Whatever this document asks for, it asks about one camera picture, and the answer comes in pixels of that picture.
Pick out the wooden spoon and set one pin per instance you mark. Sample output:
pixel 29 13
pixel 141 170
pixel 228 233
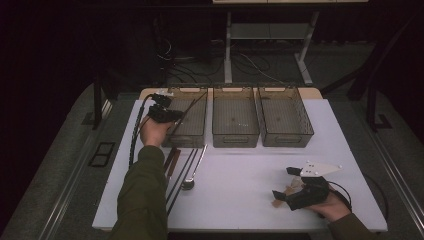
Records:
pixel 288 191

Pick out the white table cover board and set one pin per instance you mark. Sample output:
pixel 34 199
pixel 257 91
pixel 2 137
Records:
pixel 240 200

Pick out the aluminium floor rail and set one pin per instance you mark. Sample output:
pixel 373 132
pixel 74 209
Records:
pixel 71 186
pixel 400 186

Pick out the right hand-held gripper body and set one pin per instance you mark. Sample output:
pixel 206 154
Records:
pixel 310 193

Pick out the smoky clear plastic bin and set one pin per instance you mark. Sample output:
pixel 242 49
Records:
pixel 235 116
pixel 195 130
pixel 285 116

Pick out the black chopstick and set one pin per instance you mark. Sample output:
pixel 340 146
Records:
pixel 184 166
pixel 190 166

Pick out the grey metal desk frame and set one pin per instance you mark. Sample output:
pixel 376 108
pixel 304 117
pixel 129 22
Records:
pixel 270 31

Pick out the metal spoon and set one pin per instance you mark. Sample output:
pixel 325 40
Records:
pixel 199 161

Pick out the person's right hand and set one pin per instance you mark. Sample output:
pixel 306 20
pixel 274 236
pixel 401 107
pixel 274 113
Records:
pixel 331 208

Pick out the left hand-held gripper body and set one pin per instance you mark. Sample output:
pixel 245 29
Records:
pixel 161 113

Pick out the person's left hand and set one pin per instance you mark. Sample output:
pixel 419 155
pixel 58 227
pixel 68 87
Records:
pixel 155 133

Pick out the black metal stand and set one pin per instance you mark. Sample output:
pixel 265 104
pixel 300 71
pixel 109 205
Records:
pixel 371 106
pixel 97 103

